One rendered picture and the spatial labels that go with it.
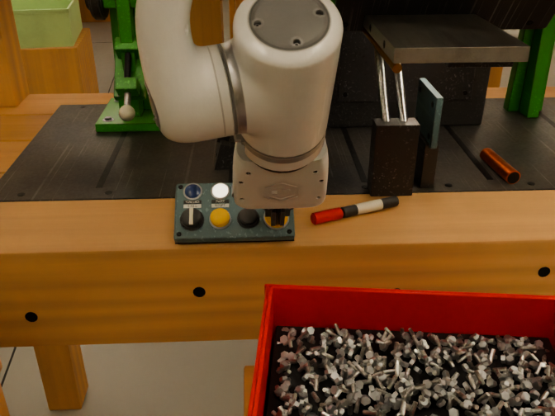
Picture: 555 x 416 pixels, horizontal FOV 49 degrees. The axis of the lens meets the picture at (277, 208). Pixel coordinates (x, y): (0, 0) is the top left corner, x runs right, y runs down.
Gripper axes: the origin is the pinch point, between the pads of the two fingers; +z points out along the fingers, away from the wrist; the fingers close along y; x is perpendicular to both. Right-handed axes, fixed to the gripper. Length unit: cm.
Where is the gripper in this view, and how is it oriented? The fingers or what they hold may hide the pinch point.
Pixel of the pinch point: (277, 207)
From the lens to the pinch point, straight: 73.4
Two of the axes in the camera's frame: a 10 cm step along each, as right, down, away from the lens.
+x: -0.4, -8.9, 4.5
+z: -0.3, 4.5, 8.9
